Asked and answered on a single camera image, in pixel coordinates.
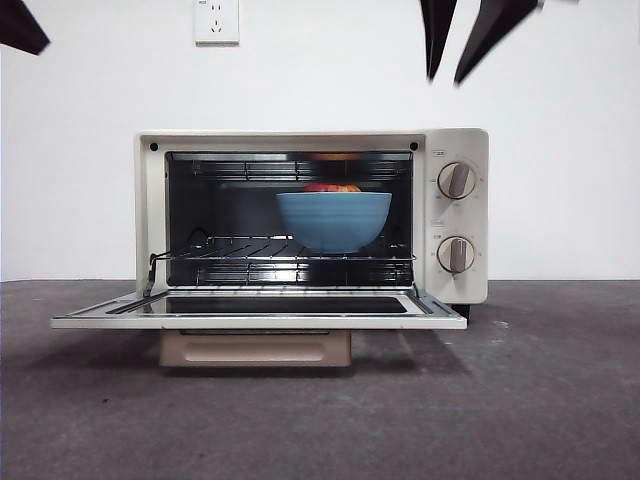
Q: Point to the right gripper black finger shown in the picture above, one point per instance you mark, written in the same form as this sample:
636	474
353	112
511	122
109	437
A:
500	25
437	30

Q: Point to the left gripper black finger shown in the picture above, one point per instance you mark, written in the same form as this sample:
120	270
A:
20	27

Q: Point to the red apple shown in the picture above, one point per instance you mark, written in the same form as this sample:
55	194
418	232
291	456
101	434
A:
330	188

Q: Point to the blue ribbed bowl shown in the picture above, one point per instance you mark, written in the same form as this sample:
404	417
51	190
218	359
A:
334	220

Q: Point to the cream Toshiba toaster oven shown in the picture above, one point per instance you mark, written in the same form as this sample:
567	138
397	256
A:
480	150

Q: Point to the beige round oven knob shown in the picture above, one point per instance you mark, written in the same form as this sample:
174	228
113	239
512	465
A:
456	181
455	255

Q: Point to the metal heating element guard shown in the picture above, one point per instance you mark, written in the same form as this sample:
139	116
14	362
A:
250	275
250	169

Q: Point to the white wall socket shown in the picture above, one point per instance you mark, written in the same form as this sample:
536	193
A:
216	25

